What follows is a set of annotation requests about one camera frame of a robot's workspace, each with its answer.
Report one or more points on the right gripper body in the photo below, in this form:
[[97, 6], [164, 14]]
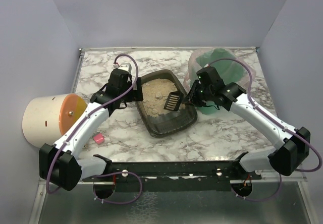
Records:
[[195, 93]]

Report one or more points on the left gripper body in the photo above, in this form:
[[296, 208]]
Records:
[[137, 92]]

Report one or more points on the black litter scoop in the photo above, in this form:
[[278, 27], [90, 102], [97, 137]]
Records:
[[174, 101]]

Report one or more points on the dark grey litter box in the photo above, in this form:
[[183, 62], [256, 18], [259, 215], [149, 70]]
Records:
[[173, 121]]

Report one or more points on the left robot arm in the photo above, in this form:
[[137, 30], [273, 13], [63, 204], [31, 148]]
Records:
[[59, 163]]

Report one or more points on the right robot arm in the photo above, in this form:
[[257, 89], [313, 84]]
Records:
[[288, 150]]

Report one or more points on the beige cat litter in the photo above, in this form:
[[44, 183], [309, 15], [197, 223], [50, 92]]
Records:
[[155, 93]]

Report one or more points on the green trash bin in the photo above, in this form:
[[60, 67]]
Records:
[[227, 67]]

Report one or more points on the clear plastic bin liner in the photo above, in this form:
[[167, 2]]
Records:
[[194, 65]]

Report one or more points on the small pink object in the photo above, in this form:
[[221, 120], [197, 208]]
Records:
[[98, 138]]

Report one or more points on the cream cylinder with orange lid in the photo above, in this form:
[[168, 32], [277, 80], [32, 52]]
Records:
[[48, 118]]

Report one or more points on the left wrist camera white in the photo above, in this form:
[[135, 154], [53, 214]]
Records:
[[125, 67]]

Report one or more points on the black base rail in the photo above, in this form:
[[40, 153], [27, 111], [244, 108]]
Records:
[[185, 175]]

